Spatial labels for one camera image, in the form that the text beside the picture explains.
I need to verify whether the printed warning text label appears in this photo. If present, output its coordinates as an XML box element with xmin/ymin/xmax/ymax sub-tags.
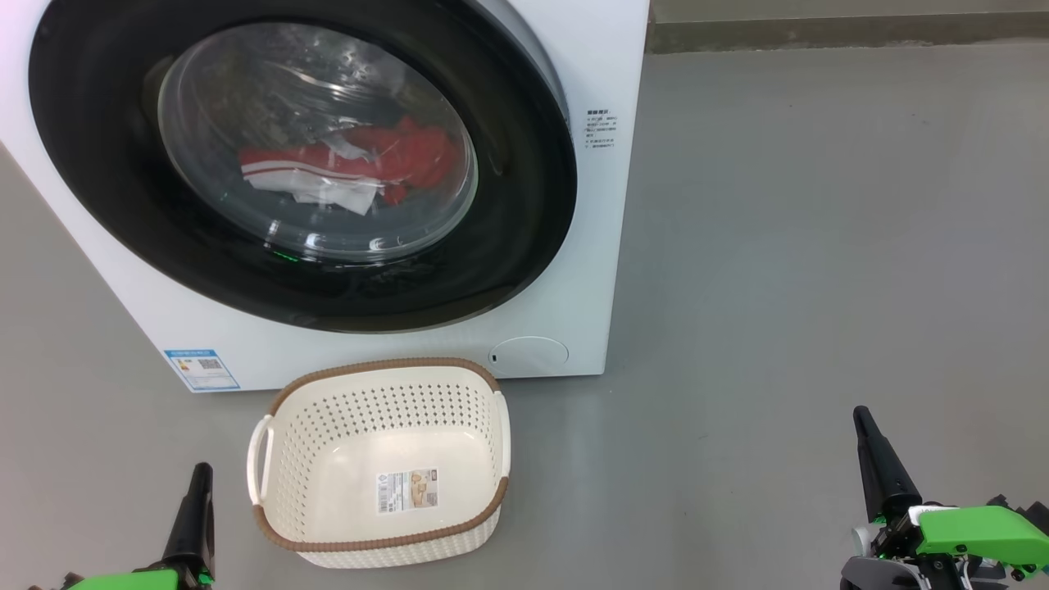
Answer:
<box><xmin>584</xmin><ymin>108</ymin><xmax>618</xmax><ymax>150</ymax></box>

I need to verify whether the white washing machine body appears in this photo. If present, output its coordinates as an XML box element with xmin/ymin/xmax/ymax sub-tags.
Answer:
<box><xmin>0</xmin><ymin>0</ymin><xmax>651</xmax><ymax>393</ymax></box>

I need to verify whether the printed label sticker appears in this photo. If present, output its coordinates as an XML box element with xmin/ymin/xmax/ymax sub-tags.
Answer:
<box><xmin>376</xmin><ymin>469</ymin><xmax>439</xmax><ymax>515</ymax></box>

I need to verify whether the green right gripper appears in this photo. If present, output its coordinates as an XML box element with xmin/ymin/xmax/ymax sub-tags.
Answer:
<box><xmin>842</xmin><ymin>406</ymin><xmax>1049</xmax><ymax>590</ymax></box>

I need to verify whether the round white filter cover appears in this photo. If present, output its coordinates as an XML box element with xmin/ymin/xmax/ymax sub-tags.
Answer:
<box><xmin>489</xmin><ymin>336</ymin><xmax>570</xmax><ymax>374</ymax></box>

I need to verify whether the cream perforated laundry basket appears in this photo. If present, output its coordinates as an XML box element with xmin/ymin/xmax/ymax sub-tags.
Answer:
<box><xmin>247</xmin><ymin>357</ymin><xmax>512</xmax><ymax>569</ymax></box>

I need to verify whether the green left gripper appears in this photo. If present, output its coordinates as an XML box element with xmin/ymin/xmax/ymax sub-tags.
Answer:
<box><xmin>66</xmin><ymin>463</ymin><xmax>216</xmax><ymax>590</ymax></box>

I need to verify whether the blue energy label sticker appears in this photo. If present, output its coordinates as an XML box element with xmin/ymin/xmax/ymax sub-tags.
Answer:
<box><xmin>164</xmin><ymin>349</ymin><xmax>240</xmax><ymax>392</ymax></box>

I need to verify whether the red and white garment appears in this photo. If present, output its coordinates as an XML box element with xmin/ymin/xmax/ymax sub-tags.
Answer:
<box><xmin>239</xmin><ymin>116</ymin><xmax>460</xmax><ymax>216</ymax></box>

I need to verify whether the washing machine door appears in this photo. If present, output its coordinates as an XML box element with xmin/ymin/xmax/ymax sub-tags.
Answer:
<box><xmin>29</xmin><ymin>0</ymin><xmax>579</xmax><ymax>333</ymax></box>

